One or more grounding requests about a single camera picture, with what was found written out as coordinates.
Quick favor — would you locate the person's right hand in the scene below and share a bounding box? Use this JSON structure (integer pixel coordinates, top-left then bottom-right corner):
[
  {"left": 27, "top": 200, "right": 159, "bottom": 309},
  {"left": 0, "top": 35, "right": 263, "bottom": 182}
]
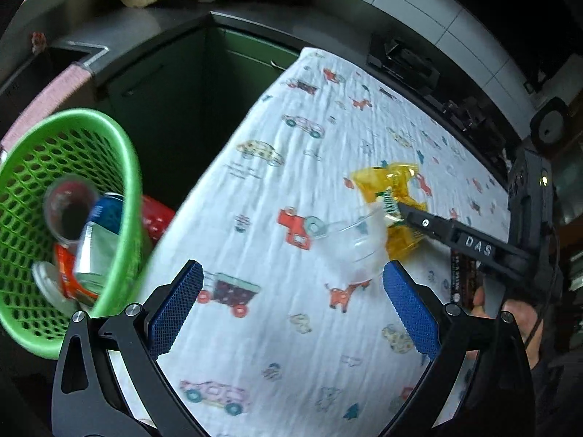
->
[{"left": 471, "top": 288, "right": 545, "bottom": 369}]

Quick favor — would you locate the steel kitchen sink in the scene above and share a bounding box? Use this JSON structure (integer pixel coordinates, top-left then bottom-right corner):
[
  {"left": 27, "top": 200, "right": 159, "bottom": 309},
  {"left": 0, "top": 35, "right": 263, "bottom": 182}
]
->
[{"left": 0, "top": 46, "right": 110, "bottom": 101}]

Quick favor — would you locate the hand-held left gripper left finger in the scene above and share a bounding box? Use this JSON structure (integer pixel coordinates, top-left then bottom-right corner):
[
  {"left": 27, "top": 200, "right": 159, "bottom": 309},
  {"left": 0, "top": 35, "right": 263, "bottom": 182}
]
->
[{"left": 51, "top": 259, "right": 215, "bottom": 437}]

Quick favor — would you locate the red plastic bucket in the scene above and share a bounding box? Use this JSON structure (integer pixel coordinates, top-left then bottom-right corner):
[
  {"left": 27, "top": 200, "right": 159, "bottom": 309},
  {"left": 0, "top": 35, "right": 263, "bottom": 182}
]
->
[{"left": 139, "top": 195, "right": 177, "bottom": 256}]

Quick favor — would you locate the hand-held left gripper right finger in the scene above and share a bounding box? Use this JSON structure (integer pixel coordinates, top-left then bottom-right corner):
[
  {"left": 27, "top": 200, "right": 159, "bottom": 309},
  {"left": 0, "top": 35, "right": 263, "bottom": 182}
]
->
[{"left": 378, "top": 259, "right": 538, "bottom": 437}]

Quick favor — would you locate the black gas stove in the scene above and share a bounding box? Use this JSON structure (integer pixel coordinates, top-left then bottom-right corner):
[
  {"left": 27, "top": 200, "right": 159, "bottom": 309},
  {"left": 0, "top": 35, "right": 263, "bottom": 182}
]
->
[{"left": 367, "top": 32, "right": 515, "bottom": 169}]

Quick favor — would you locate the red snack cup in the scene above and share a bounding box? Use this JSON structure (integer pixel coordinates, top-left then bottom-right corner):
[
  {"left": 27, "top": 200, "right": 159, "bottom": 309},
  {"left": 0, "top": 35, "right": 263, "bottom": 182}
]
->
[{"left": 31, "top": 242, "right": 98, "bottom": 312}]

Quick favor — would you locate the white green milk carton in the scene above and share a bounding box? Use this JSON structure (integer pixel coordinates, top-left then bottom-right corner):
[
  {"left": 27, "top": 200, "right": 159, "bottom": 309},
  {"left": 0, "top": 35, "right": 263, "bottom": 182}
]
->
[{"left": 73, "top": 221, "right": 123, "bottom": 285}]

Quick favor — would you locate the green perforated plastic basket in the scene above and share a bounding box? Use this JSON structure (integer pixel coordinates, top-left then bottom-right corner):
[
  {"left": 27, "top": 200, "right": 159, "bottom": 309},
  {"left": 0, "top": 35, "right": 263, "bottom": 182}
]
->
[{"left": 0, "top": 108, "right": 144, "bottom": 359}]

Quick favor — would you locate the clear plastic cup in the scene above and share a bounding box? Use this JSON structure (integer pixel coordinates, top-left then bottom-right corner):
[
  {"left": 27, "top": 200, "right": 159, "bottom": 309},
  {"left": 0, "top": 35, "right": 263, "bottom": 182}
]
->
[
  {"left": 43, "top": 177, "right": 98, "bottom": 243},
  {"left": 314, "top": 205, "right": 392, "bottom": 285}
]

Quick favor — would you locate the pink towel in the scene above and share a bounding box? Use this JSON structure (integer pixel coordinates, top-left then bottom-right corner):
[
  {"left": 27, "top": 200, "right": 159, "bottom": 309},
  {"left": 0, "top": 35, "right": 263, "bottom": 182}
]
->
[{"left": 0, "top": 64, "right": 94, "bottom": 155}]

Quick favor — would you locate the black printed packet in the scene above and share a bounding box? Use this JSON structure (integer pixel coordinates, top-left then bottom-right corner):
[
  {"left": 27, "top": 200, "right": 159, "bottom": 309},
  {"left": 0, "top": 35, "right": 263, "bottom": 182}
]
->
[{"left": 449, "top": 252, "right": 486, "bottom": 306}]

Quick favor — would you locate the yellow plastic wrapper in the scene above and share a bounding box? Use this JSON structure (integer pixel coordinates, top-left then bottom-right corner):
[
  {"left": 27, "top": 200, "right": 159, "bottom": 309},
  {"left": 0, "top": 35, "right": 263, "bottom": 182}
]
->
[{"left": 348, "top": 161, "right": 433, "bottom": 260}]

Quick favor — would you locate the green kitchen cabinet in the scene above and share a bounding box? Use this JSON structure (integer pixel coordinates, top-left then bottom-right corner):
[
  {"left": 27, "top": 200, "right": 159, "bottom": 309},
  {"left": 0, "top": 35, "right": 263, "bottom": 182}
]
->
[{"left": 95, "top": 25, "right": 301, "bottom": 201}]

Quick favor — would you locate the white car-print blanket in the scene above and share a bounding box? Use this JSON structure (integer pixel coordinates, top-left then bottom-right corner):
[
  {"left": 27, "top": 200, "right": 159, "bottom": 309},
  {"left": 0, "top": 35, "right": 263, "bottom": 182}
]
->
[{"left": 107, "top": 47, "right": 513, "bottom": 437}]

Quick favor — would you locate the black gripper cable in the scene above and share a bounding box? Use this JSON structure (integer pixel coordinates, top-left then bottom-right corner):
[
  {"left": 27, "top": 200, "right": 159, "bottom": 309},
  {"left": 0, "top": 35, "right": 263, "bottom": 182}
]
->
[{"left": 524, "top": 223, "right": 566, "bottom": 347}]

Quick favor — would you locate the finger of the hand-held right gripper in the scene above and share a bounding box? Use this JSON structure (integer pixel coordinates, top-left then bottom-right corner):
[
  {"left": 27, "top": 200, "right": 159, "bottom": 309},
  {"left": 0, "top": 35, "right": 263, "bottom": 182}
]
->
[{"left": 395, "top": 202, "right": 536, "bottom": 278}]

